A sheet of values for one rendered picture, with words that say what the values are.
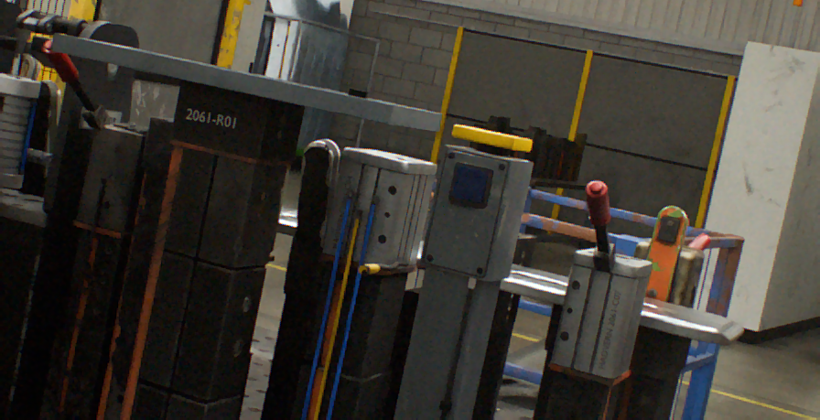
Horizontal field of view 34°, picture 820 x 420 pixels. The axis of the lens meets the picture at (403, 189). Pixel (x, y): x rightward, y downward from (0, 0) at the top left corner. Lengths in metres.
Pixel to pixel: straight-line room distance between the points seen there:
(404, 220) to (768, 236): 7.93
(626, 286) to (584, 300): 0.04
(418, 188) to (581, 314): 0.23
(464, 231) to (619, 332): 0.22
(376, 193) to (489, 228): 0.23
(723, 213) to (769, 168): 0.43
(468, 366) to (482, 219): 0.14
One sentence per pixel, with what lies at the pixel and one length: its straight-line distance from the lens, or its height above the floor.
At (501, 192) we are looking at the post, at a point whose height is 1.11.
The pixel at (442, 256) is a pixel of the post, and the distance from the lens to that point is 1.21.
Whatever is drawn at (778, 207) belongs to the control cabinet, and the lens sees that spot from 9.28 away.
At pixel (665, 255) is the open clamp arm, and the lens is 1.66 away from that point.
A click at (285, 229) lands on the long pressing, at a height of 0.99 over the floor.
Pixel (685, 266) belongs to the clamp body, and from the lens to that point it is 1.66.
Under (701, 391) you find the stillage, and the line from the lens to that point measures 4.44.
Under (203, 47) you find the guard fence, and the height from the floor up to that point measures 1.19.
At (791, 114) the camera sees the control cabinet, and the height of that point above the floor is 1.56.
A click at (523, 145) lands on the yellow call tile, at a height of 1.15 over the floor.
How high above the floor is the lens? 1.18
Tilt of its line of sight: 4 degrees down
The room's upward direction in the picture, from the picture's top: 12 degrees clockwise
